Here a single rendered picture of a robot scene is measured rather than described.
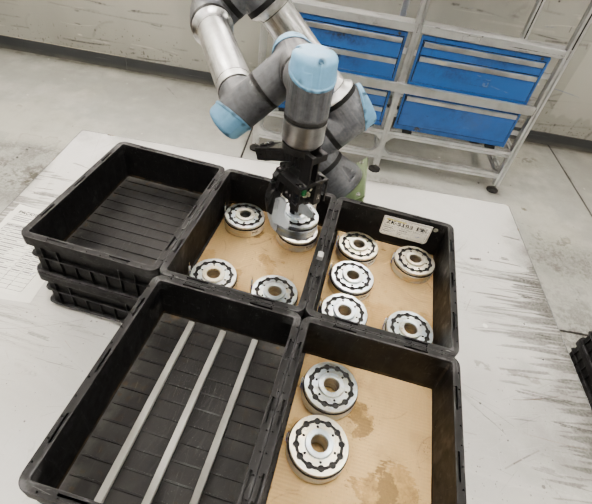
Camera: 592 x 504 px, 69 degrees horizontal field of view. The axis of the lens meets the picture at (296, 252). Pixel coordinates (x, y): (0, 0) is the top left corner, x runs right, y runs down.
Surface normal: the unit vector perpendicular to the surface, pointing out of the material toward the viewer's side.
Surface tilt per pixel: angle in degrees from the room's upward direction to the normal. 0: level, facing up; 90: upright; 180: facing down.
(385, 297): 0
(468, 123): 90
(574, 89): 90
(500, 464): 0
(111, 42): 90
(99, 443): 0
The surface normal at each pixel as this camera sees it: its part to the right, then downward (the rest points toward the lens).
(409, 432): 0.13, -0.71
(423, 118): -0.11, 0.69
